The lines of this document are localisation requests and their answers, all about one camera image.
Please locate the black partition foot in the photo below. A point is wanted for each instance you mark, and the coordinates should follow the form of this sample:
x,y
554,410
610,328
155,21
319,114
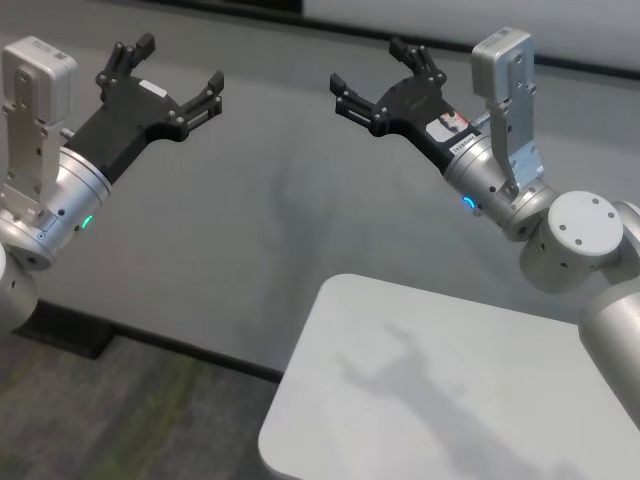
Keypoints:
x,y
75,330

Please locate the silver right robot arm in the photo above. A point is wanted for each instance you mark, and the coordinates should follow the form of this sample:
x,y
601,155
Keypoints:
x,y
575,235

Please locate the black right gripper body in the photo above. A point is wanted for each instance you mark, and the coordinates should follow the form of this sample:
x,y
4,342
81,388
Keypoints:
x,y
420,110

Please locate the white rounded table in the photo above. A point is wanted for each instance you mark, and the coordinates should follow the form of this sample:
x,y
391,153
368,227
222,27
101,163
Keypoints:
x,y
425,400

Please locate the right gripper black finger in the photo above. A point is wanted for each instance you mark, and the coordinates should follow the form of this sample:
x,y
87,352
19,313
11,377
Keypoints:
x,y
357,107
422,62

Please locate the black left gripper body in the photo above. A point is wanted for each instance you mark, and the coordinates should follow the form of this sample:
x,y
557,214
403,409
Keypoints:
x,y
125,120

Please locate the black wall rail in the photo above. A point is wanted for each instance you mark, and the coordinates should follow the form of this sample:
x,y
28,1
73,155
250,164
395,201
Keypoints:
x,y
575,64

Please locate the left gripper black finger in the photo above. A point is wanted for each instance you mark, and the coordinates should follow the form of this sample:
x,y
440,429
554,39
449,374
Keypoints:
x,y
202,107
127,60

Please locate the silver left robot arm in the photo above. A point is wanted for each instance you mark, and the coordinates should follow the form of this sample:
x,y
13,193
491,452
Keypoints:
x,y
75,195

